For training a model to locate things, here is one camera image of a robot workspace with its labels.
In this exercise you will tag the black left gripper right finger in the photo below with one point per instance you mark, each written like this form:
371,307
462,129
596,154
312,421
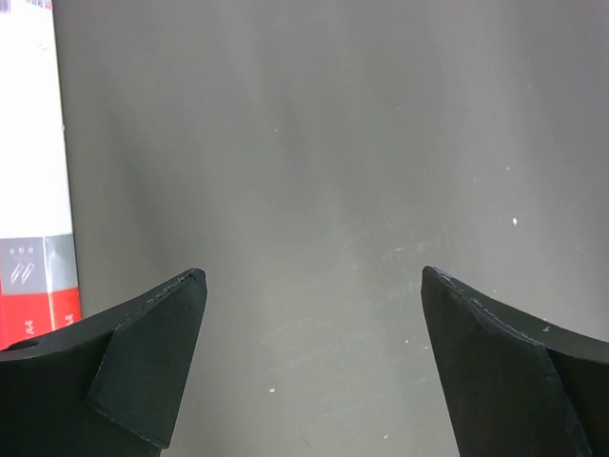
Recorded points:
514,384

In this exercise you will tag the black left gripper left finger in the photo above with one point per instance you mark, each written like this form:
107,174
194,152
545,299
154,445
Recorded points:
109,385

